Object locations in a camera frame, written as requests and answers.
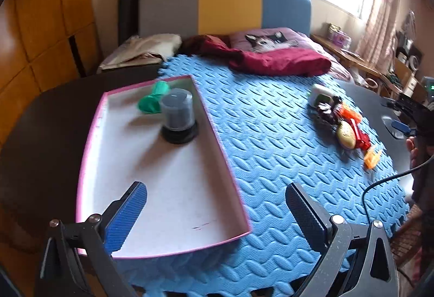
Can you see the pink curtain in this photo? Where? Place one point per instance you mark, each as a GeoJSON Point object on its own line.
{"type": "Point", "coordinates": [379, 12]}

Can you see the grey yellow blue headboard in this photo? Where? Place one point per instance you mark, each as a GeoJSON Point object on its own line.
{"type": "Point", "coordinates": [230, 5]}

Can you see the dog print pillow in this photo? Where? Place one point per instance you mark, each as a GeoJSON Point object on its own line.
{"type": "Point", "coordinates": [268, 40]}

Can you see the dark red blanket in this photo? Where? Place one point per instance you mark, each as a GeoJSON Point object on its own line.
{"type": "Point", "coordinates": [281, 63]}

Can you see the pink rimmed white tray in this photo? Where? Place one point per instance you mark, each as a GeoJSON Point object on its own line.
{"type": "Point", "coordinates": [169, 181]}

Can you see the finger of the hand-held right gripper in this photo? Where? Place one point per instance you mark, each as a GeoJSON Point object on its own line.
{"type": "Point", "coordinates": [400, 126]}
{"type": "Point", "coordinates": [405, 107]}

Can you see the beige cloth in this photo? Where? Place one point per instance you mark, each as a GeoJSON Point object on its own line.
{"type": "Point", "coordinates": [149, 46]}

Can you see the grey disc spindle case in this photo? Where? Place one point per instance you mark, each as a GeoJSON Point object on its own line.
{"type": "Point", "coordinates": [178, 110]}

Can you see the black rolled mat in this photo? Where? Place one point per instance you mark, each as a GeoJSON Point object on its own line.
{"type": "Point", "coordinates": [129, 5]}

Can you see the gold oval toy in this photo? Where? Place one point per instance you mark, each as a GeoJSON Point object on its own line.
{"type": "Point", "coordinates": [346, 137]}

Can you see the orange linked cube blocks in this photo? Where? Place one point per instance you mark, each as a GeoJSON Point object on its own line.
{"type": "Point", "coordinates": [351, 113]}

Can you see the white device with green screen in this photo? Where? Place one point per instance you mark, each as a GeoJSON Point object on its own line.
{"type": "Point", "coordinates": [318, 95]}

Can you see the person's right hand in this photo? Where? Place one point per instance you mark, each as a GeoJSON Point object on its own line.
{"type": "Point", "coordinates": [411, 151]}

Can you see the wooden side desk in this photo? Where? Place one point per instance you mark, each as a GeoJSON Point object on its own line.
{"type": "Point", "coordinates": [352, 59]}

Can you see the black and white toy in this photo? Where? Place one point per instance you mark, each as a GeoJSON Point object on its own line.
{"type": "Point", "coordinates": [327, 112]}

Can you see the blue foam mat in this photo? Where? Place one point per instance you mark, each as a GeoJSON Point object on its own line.
{"type": "Point", "coordinates": [271, 154]}

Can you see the purple box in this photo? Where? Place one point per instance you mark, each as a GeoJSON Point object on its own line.
{"type": "Point", "coordinates": [339, 35]}

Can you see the cluttered shelf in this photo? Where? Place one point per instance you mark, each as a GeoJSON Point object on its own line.
{"type": "Point", "coordinates": [407, 52]}

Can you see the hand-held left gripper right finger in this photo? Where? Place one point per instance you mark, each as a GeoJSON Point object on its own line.
{"type": "Point", "coordinates": [305, 215]}

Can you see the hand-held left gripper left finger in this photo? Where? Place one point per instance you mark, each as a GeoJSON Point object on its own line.
{"type": "Point", "coordinates": [126, 215]}

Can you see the yellow plastic track piece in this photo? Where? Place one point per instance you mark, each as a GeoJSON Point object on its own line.
{"type": "Point", "coordinates": [371, 159]}

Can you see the green plastic toy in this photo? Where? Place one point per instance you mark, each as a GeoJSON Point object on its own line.
{"type": "Point", "coordinates": [152, 102]}

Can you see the brown woven seat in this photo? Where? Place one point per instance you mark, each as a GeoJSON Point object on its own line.
{"type": "Point", "coordinates": [407, 236]}

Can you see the wooden wardrobe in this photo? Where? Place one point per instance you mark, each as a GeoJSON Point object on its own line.
{"type": "Point", "coordinates": [44, 12]}

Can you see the brown cushion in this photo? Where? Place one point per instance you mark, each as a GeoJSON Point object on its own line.
{"type": "Point", "coordinates": [195, 42]}

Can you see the pink bed sheet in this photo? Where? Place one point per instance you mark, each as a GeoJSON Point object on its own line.
{"type": "Point", "coordinates": [339, 68]}

